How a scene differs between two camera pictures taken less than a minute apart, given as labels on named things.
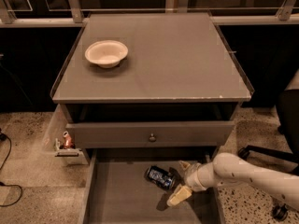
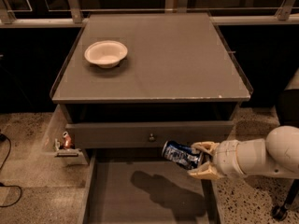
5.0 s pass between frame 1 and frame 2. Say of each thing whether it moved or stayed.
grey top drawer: stayed
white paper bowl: stayed
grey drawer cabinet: stayed
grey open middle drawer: stayed
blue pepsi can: moved
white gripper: moved
